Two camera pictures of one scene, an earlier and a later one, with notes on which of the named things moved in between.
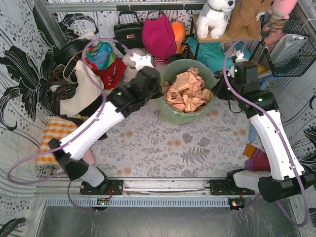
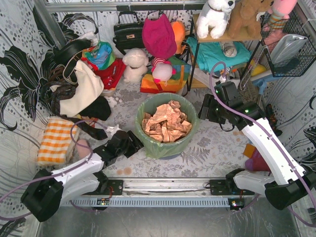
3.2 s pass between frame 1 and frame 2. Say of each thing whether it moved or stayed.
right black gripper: moved
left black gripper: moved
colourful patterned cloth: stayed
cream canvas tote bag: stayed
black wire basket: stayed
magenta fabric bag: stayed
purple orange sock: stayed
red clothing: stayed
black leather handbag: stayed
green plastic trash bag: moved
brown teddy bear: stayed
